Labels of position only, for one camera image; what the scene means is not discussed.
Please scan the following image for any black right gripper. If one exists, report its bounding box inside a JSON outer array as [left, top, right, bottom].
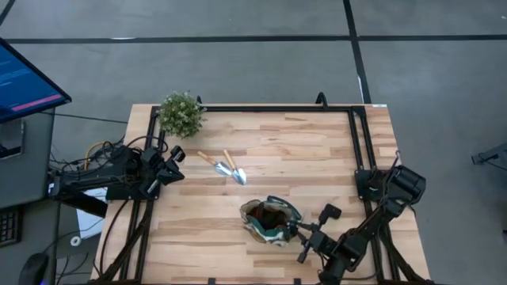
[[292, 203, 343, 264]]

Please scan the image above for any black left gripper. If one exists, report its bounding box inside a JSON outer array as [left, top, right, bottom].
[[136, 144, 187, 196]]

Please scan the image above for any wooden-handled steel hand trowel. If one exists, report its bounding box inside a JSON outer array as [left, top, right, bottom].
[[196, 150, 234, 177], [222, 148, 248, 187]]

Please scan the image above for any cream green-trimmed gardening bag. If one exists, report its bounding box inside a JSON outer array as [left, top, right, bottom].
[[239, 195, 303, 247]]

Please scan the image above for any green potted plant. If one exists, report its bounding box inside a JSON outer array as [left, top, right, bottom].
[[158, 90, 208, 140]]

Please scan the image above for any white paper sheet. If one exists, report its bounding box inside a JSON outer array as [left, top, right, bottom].
[[75, 188, 109, 240]]

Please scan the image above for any blue-screen computer monitor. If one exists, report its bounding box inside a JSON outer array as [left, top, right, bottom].
[[0, 36, 73, 124]]

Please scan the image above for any black computer mouse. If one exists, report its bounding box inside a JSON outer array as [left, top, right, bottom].
[[17, 252, 51, 285]]

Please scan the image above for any black keyboard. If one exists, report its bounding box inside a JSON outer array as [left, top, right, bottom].
[[0, 205, 23, 247]]

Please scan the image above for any black floor stand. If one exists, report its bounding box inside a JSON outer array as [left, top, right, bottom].
[[470, 142, 507, 168]]

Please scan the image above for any black aluminium table frame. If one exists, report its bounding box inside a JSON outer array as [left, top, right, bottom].
[[94, 103, 433, 285]]

